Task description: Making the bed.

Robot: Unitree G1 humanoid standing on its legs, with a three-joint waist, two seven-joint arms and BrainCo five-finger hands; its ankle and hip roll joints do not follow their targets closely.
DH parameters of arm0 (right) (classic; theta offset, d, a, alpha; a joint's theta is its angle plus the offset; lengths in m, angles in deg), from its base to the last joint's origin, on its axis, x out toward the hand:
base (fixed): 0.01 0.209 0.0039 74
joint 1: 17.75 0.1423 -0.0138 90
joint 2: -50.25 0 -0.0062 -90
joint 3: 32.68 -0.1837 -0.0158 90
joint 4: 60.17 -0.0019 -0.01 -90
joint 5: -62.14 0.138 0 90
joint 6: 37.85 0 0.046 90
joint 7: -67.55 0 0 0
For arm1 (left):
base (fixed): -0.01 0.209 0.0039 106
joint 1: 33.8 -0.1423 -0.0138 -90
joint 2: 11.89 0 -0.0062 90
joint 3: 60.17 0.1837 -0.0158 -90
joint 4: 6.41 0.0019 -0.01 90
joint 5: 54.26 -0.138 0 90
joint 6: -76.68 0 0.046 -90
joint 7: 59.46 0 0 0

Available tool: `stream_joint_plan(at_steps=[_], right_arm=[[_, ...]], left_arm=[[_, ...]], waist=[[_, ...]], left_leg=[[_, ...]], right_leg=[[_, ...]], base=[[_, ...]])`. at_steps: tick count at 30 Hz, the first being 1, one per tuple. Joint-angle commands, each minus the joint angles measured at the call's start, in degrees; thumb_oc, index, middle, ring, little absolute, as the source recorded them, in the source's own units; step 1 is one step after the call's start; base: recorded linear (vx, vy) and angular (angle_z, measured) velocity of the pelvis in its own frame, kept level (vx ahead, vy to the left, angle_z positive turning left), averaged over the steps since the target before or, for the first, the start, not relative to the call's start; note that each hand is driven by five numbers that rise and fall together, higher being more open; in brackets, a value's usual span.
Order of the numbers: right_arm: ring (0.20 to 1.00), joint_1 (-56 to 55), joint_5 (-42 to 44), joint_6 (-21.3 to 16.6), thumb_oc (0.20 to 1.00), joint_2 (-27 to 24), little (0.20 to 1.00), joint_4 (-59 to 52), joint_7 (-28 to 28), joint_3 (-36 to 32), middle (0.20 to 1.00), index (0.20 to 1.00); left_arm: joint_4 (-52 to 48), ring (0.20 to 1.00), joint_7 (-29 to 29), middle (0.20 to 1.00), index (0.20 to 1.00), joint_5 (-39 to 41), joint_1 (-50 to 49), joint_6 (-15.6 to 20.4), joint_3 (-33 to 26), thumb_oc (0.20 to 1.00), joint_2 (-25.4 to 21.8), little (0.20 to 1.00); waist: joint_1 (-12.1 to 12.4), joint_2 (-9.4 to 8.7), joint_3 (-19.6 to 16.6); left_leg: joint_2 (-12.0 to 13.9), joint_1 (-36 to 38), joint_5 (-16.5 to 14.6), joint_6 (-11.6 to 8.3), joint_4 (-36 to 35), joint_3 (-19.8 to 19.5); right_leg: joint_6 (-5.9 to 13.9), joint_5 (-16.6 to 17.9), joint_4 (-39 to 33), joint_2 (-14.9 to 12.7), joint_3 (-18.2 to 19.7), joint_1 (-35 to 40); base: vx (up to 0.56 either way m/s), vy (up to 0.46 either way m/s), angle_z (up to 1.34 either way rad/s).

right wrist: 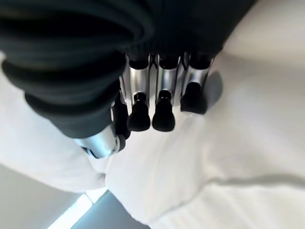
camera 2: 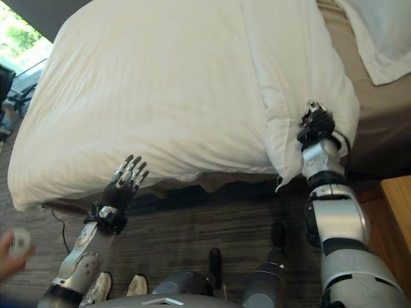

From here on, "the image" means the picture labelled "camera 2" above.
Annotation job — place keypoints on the person's hand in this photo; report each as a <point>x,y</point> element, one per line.
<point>11,256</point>

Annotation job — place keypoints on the wooden nightstand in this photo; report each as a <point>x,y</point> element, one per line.
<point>397,221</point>

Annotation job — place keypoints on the robot leg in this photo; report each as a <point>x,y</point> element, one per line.
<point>269,272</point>
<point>205,272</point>

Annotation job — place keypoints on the bed with beige sheet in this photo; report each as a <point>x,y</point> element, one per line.
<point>366,96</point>

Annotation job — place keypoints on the window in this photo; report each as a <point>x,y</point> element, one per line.
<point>19,35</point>

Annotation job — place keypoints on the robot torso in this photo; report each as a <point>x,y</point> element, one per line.
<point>154,300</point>

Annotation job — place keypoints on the white shoe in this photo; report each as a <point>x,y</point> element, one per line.
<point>137,285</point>
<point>98,287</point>

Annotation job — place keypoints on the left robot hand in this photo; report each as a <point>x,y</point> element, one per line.
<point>119,192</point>

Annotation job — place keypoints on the robot right leg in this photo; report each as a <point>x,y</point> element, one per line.
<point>269,272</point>

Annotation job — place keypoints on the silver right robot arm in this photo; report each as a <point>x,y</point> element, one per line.
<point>340,224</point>

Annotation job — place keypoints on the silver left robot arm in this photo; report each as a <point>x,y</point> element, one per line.
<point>84,253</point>

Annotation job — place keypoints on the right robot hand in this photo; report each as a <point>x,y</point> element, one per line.
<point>318,120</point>

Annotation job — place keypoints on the white pillow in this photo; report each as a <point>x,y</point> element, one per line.
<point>375,35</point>

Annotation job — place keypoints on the white duvet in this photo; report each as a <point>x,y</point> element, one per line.
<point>167,96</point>

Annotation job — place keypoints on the white handheld controller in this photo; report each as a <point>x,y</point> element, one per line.
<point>20,241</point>

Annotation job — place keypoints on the robot left leg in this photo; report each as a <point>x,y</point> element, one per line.
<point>205,272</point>

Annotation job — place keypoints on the person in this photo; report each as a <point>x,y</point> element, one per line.
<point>9,102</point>

